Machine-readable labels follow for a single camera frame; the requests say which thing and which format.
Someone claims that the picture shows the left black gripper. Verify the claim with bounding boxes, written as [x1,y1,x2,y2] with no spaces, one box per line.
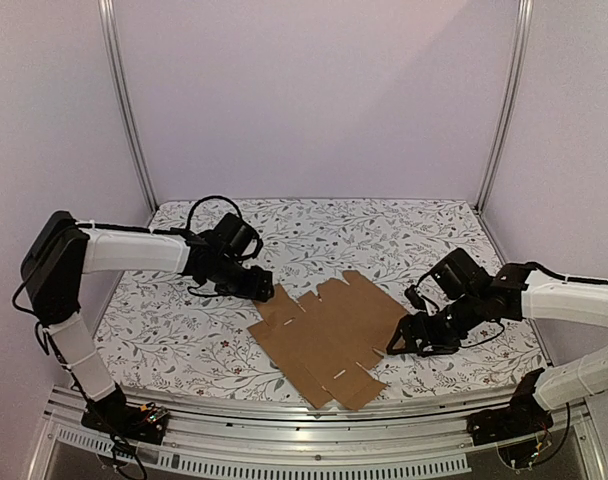
[211,256,273,302]

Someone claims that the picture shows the brown cardboard box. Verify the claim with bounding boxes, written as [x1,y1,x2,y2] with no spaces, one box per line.
[248,270,407,411]

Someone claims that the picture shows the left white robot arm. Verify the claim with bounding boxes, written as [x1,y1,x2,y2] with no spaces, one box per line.
[17,211,274,434]

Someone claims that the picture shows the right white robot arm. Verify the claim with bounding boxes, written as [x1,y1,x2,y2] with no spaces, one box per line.
[386,260,608,436]

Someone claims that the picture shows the floral patterned table mat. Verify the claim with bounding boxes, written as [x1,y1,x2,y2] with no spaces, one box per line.
[95,199,547,403]

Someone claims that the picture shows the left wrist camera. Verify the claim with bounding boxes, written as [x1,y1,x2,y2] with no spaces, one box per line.
[214,213,259,255]

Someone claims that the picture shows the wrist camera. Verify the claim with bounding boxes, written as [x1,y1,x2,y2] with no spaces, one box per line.
[428,248,484,300]
[214,213,259,255]

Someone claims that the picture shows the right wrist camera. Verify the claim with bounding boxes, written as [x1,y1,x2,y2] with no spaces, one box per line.
[428,248,484,300]

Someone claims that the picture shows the right black cable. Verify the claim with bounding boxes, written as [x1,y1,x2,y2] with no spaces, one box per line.
[458,319,505,350]

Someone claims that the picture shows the black cable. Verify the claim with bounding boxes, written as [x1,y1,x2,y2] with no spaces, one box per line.
[458,319,505,350]
[185,195,244,236]

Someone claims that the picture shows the left black cable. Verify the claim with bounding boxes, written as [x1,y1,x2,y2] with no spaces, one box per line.
[185,195,244,236]

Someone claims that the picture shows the front aluminium rail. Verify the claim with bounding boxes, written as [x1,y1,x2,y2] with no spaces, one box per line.
[26,384,608,480]

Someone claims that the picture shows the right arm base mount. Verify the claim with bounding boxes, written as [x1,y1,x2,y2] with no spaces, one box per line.
[466,400,553,446]

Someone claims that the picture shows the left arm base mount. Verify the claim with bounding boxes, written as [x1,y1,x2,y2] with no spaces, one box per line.
[81,389,170,445]

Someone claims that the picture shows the left aluminium frame post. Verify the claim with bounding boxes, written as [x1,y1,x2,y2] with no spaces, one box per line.
[98,0,159,214]

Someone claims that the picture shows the aluminium frame post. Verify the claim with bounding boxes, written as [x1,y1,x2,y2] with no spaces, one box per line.
[98,0,159,214]
[474,0,534,216]

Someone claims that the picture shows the right aluminium frame post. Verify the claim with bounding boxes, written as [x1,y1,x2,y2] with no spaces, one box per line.
[474,0,534,216]

